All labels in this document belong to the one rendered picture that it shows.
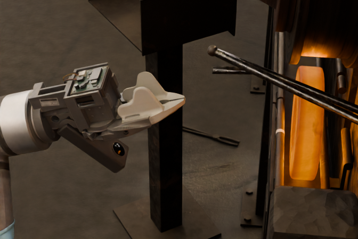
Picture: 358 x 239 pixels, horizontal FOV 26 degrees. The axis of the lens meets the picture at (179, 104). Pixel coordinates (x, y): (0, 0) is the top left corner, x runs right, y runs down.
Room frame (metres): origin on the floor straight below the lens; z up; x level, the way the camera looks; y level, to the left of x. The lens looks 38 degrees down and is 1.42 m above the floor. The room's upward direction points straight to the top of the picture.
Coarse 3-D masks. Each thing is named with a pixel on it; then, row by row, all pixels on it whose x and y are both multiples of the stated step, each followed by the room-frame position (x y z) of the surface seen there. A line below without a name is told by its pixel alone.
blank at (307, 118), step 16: (304, 80) 0.82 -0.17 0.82; (320, 80) 0.82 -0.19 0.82; (304, 112) 0.78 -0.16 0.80; (320, 112) 0.78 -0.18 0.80; (304, 128) 0.77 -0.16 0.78; (320, 128) 0.77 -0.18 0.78; (304, 144) 0.76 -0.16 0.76; (320, 144) 0.76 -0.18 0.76; (304, 160) 0.75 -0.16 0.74; (304, 176) 0.76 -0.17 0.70
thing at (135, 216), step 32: (96, 0) 1.43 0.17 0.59; (128, 0) 1.42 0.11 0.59; (160, 0) 1.22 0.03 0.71; (192, 0) 1.25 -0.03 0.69; (224, 0) 1.28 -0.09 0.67; (128, 32) 1.28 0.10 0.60; (160, 32) 1.22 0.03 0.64; (192, 32) 1.25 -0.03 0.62; (160, 64) 1.30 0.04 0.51; (160, 128) 1.30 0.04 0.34; (160, 160) 1.30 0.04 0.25; (160, 192) 1.30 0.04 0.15; (128, 224) 1.33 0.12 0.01; (160, 224) 1.30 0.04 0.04; (192, 224) 1.33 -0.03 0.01
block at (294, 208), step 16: (272, 192) 0.64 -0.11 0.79; (288, 192) 0.63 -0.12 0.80; (304, 192) 0.63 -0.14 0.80; (320, 192) 0.63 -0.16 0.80; (336, 192) 0.63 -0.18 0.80; (352, 192) 0.64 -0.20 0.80; (272, 208) 0.61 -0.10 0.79; (288, 208) 0.61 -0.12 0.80; (304, 208) 0.61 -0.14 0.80; (320, 208) 0.61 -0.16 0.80; (336, 208) 0.61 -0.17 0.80; (352, 208) 0.61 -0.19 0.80; (272, 224) 0.59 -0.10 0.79; (288, 224) 0.58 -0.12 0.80; (304, 224) 0.58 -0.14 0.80; (320, 224) 0.58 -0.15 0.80; (336, 224) 0.58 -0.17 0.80; (352, 224) 0.58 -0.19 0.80
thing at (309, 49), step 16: (304, 0) 0.62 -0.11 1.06; (320, 0) 0.63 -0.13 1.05; (336, 0) 0.63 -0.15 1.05; (352, 0) 0.62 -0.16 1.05; (304, 16) 0.62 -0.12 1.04; (320, 16) 0.64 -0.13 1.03; (336, 16) 0.63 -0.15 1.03; (352, 16) 0.63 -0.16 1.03; (288, 32) 0.77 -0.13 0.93; (304, 32) 0.63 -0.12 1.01; (320, 32) 0.65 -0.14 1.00; (336, 32) 0.64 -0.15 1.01; (352, 32) 0.64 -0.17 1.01; (288, 48) 0.73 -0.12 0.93; (304, 48) 0.68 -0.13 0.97; (320, 48) 0.67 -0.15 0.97; (336, 48) 0.67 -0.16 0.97; (352, 48) 0.66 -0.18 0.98
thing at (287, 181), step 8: (288, 128) 0.91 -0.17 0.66; (288, 136) 0.90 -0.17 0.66; (288, 144) 0.88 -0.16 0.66; (288, 152) 0.86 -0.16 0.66; (288, 160) 0.84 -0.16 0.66; (288, 168) 0.82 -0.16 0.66; (288, 176) 0.81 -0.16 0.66; (320, 176) 0.81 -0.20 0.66; (288, 184) 0.79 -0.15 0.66; (296, 184) 0.79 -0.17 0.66; (304, 184) 0.79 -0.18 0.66; (312, 184) 0.79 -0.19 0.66; (320, 184) 0.79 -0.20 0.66
